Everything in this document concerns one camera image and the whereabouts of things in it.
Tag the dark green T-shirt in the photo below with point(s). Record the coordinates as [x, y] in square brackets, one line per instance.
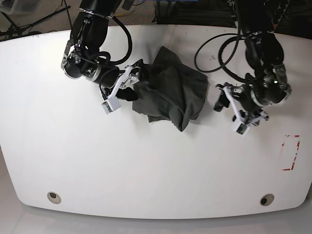
[176, 93]

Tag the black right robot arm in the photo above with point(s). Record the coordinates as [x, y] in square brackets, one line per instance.
[83, 57]

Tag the table grommet hole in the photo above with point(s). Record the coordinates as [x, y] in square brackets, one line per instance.
[267, 200]
[54, 198]

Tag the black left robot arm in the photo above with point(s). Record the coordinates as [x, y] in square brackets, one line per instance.
[264, 54]

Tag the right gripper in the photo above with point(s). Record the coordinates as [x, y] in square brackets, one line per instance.
[107, 77]

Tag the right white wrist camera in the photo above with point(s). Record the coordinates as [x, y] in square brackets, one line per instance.
[121, 88]

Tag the right table grommet hole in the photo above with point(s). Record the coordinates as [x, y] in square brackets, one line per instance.
[267, 200]

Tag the red tape marking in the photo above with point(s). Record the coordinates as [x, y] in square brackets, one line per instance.
[289, 151]

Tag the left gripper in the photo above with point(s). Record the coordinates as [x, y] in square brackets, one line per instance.
[254, 98]

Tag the left table grommet hole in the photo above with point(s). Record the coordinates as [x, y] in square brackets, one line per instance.
[54, 198]

